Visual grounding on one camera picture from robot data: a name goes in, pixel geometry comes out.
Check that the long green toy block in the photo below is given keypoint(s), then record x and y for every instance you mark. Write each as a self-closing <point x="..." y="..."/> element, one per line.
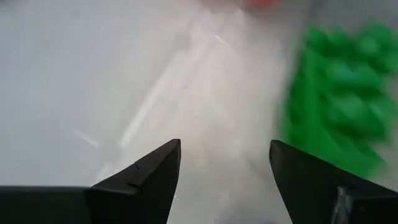
<point x="308" y="124"/>

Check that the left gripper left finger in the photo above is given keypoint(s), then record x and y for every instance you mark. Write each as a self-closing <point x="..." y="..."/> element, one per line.
<point x="133" y="199"/>

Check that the white table mat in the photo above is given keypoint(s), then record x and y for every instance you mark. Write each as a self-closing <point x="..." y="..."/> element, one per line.
<point x="124" y="77"/>

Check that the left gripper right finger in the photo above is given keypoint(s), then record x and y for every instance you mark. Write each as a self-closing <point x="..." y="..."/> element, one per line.
<point x="311" y="193"/>

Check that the red toy block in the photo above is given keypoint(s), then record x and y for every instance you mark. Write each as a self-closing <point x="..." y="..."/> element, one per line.
<point x="262" y="2"/>

